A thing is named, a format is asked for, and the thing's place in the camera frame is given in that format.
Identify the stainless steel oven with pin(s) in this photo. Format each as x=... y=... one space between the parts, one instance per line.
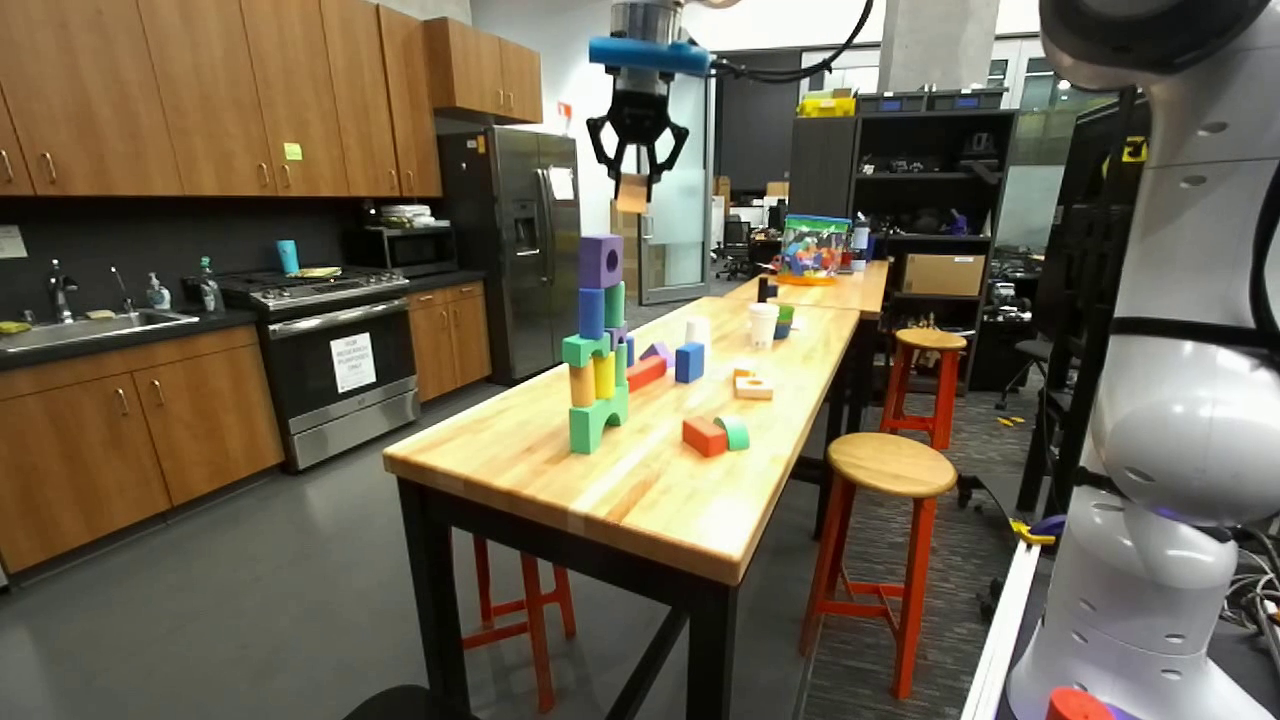
x=338 y=358

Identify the green bridge foam block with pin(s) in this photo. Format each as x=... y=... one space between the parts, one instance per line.
x=587 y=427

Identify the red half-round foam block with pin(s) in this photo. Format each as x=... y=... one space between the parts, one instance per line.
x=707 y=438

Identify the black table power post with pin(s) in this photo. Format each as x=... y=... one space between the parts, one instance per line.
x=766 y=290

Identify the blue tilted foam block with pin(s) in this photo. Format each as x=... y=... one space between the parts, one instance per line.
x=588 y=312

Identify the round wooden stool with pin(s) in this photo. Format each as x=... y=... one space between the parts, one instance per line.
x=876 y=572

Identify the red rectangular foam block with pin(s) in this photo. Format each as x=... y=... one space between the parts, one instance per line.
x=647 y=374

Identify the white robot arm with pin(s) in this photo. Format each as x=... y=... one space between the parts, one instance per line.
x=1180 y=438

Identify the green cylinder foam block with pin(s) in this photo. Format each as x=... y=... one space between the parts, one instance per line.
x=614 y=307

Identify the purple square block with hole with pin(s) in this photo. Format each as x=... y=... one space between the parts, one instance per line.
x=600 y=262

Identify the red stool frame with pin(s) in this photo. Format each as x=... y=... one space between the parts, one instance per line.
x=524 y=613

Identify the green notched foam block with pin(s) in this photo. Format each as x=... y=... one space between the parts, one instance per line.
x=582 y=350

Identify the yellow square block with hole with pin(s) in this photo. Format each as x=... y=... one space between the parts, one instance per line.
x=759 y=389

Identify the purple half-round foam block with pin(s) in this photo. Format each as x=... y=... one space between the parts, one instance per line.
x=663 y=350

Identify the teal cup on stove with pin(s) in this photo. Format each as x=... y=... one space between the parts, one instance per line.
x=289 y=257

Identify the white paper cup stack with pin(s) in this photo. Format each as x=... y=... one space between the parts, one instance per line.
x=761 y=322

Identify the blue cube foam block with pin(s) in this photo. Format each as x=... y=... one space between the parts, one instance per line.
x=689 y=360

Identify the kitchen sink with faucet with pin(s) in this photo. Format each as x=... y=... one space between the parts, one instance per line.
x=124 y=312

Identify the green half-round foam block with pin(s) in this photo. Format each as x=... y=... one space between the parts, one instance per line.
x=736 y=432

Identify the orange cylinder foam block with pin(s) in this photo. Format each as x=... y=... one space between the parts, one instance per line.
x=582 y=384

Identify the microwave oven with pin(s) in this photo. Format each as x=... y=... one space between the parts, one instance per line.
x=409 y=250

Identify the yellow cylinder foam block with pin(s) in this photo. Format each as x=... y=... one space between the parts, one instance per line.
x=606 y=374

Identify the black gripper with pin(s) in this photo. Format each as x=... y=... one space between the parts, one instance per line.
x=638 y=118

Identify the stainless steel refrigerator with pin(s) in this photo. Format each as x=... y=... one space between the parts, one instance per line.
x=514 y=210

